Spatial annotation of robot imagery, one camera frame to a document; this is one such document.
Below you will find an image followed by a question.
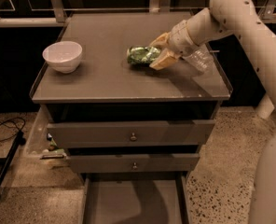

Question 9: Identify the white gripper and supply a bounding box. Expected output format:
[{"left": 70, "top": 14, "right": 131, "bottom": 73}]
[{"left": 149, "top": 20, "right": 199, "bottom": 70}]

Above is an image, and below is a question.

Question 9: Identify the green soda can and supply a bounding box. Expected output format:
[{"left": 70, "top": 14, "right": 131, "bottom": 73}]
[{"left": 127, "top": 46, "right": 161, "bottom": 65}]

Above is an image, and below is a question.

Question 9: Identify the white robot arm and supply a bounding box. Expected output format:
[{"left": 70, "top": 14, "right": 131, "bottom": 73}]
[{"left": 150, "top": 0, "right": 276, "bottom": 224}]

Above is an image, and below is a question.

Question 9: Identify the grey top drawer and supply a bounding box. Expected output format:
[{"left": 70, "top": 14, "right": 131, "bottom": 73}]
[{"left": 46, "top": 101, "right": 218, "bottom": 148}]

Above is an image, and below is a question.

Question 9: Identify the grey drawer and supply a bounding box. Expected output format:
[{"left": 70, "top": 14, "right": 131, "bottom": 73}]
[
  {"left": 79, "top": 173, "right": 192, "bottom": 224},
  {"left": 67, "top": 146, "right": 200, "bottom": 173},
  {"left": 46, "top": 101, "right": 218, "bottom": 148}
]

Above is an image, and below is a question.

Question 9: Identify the grey drawer cabinet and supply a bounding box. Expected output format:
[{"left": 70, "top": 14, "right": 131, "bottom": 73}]
[{"left": 29, "top": 11, "right": 233, "bottom": 224}]

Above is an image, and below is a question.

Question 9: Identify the brass top drawer knob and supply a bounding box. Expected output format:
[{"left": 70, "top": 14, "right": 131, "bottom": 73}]
[{"left": 130, "top": 133, "right": 137, "bottom": 142}]

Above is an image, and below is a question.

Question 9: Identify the grey middle drawer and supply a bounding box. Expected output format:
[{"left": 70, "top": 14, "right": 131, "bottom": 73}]
[{"left": 67, "top": 146, "right": 200, "bottom": 173}]

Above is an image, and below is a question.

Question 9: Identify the grey bottom drawer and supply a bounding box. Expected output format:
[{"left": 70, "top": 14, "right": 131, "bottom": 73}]
[{"left": 79, "top": 173, "right": 192, "bottom": 224}]

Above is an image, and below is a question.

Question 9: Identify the clear plastic water bottle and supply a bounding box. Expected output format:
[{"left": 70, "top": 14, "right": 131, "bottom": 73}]
[{"left": 184, "top": 45, "right": 214, "bottom": 73}]

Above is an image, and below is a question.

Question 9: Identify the white ceramic bowl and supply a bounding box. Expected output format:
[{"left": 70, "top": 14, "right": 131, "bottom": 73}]
[{"left": 42, "top": 41, "right": 83, "bottom": 74}]

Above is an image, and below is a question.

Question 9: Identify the clutter beside cabinet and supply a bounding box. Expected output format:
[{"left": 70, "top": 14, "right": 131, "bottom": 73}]
[{"left": 41, "top": 133, "right": 65, "bottom": 160}]

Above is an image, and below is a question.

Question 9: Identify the black stand leg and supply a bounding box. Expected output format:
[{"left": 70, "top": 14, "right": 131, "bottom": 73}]
[{"left": 0, "top": 131, "right": 26, "bottom": 187}]

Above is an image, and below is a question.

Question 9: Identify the metal railing frame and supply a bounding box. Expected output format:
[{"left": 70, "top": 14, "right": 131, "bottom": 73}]
[{"left": 0, "top": 0, "right": 276, "bottom": 29}]

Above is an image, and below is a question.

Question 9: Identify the black cable on floor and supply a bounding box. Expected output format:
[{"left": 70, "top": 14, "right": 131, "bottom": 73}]
[{"left": 0, "top": 114, "right": 27, "bottom": 143}]

